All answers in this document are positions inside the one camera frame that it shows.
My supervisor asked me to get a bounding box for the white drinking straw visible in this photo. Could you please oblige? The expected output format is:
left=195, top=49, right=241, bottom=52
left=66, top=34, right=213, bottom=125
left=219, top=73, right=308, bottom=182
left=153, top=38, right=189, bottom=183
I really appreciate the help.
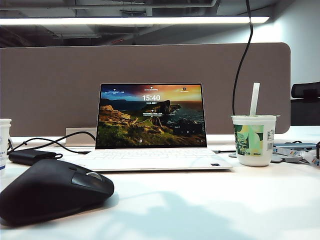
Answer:
left=249, top=82, right=261, bottom=117

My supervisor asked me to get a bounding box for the black computer mouse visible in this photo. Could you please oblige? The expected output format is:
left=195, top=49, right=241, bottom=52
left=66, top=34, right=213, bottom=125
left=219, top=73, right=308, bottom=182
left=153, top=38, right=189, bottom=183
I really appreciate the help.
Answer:
left=0, top=158, right=115, bottom=227

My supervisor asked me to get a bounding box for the ceiling light strip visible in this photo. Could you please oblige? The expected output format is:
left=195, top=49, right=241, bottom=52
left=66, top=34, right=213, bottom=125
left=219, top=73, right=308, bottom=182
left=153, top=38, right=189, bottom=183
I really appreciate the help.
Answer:
left=0, top=16, right=271, bottom=26

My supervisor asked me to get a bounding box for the green printed drink cup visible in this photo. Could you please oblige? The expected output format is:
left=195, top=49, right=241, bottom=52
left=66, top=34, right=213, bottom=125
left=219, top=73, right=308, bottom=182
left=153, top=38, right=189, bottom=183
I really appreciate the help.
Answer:
left=231, top=114, right=281, bottom=168

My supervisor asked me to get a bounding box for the black laptop charger cable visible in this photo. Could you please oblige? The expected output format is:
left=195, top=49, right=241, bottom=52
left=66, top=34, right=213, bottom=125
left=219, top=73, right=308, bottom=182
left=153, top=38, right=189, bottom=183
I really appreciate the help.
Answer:
left=6, top=131, right=97, bottom=161

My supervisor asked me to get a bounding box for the blue grey USB hub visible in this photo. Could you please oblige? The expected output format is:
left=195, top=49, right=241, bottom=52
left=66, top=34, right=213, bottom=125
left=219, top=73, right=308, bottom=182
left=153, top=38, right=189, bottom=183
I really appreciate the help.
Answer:
left=273, top=141, right=318, bottom=151

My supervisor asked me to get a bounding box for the black office chair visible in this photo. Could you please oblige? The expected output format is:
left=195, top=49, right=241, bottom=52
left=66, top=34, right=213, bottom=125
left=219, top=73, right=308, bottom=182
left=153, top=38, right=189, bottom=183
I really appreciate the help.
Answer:
left=290, top=81, right=320, bottom=127

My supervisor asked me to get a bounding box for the white laptop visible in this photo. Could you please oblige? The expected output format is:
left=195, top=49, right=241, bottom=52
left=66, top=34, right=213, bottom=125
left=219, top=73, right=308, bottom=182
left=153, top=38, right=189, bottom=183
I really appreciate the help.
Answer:
left=72, top=83, right=233, bottom=173

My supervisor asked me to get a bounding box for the black laptop power brick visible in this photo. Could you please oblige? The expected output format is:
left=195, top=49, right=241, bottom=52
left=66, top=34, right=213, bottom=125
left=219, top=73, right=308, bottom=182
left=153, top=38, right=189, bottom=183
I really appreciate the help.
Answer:
left=8, top=149, right=59, bottom=166

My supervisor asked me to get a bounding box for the white paper cup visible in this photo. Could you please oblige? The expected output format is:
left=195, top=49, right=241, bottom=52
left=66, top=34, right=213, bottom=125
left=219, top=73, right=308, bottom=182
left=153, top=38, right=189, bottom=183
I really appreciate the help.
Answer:
left=0, top=118, right=13, bottom=171

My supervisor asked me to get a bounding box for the black phone charging cable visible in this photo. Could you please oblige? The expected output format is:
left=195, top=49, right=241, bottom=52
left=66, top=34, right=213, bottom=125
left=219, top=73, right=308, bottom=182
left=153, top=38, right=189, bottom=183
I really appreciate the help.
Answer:
left=231, top=0, right=254, bottom=116

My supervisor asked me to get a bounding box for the brown fabric desk divider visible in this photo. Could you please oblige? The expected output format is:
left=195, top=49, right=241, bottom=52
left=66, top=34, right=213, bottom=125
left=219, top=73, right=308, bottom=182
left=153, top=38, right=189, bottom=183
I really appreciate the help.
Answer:
left=0, top=41, right=292, bottom=138

